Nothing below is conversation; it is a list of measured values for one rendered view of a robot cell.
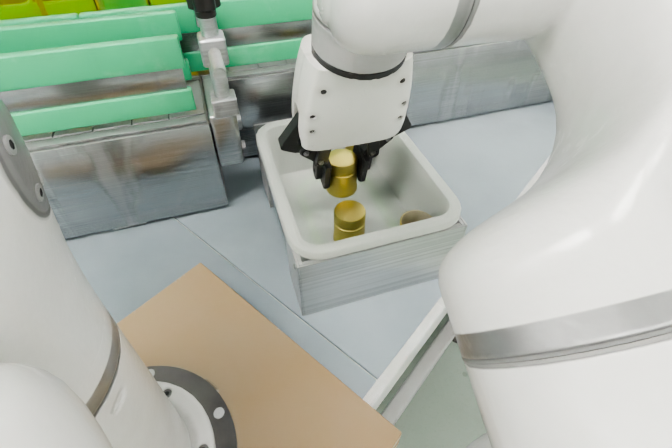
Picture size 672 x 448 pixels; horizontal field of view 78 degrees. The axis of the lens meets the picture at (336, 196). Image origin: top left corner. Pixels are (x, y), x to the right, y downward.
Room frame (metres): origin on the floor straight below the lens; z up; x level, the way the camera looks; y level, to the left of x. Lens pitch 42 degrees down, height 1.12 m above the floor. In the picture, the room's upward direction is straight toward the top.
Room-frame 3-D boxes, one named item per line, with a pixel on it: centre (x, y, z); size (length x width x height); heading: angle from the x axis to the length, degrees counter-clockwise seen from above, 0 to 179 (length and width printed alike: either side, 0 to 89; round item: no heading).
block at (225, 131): (0.43, 0.13, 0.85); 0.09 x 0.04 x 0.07; 18
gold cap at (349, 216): (0.31, -0.01, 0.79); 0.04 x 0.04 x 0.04
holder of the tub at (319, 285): (0.38, 0.00, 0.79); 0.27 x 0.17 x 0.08; 18
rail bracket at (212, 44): (0.41, 0.13, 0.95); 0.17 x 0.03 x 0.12; 18
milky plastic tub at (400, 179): (0.36, -0.01, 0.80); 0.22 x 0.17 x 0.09; 18
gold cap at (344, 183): (0.36, -0.01, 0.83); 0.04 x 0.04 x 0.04
